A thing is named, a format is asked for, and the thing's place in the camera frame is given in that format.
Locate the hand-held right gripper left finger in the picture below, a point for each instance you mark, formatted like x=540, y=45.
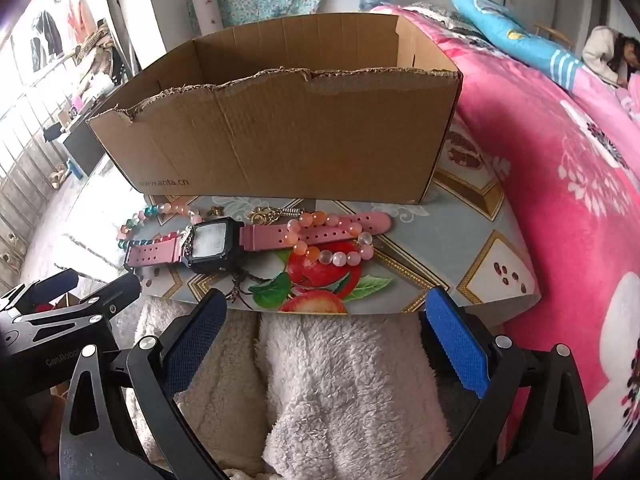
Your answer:
x=197, y=342

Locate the blue cartoon pillow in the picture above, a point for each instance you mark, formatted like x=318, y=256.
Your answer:
x=500, y=25

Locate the gold openwork charm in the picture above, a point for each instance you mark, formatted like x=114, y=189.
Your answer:
x=260, y=216

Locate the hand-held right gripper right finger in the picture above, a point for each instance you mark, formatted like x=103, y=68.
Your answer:
x=455, y=345

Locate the wooden chair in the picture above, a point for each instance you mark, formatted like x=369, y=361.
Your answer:
x=552, y=34

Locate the wristwatch with black case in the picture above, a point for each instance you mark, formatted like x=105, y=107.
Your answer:
x=210, y=245

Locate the fruit print tablecloth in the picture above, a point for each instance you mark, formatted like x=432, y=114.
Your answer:
x=450, y=240

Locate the white fleece clothing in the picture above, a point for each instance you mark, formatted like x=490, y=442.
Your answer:
x=340, y=385

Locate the pink rolled mat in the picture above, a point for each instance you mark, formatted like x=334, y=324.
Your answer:
x=207, y=12

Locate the brown cardboard box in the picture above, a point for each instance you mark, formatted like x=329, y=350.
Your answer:
x=300, y=135

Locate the pink floral blanket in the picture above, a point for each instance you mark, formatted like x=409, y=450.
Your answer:
x=575, y=210

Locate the small silver spring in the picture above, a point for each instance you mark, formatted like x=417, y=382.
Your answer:
x=292, y=213

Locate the pile of clothes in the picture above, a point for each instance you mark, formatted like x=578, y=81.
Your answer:
x=100, y=50

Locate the dark grey cabinet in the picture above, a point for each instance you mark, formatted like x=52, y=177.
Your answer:
x=85, y=150

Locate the metal window railing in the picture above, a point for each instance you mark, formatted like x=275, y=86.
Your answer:
x=25, y=160

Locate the small gold butterfly earring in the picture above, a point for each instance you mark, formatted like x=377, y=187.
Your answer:
x=216, y=211

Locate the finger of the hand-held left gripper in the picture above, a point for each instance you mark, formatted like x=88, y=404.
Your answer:
x=52, y=281
x=117, y=292

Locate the hanging dark jacket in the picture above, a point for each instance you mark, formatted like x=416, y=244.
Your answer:
x=46, y=40

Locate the grey patterned pillow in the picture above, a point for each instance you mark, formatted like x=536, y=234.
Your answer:
x=442, y=15

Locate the hanging pink garment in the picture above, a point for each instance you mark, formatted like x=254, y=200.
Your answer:
x=80, y=15

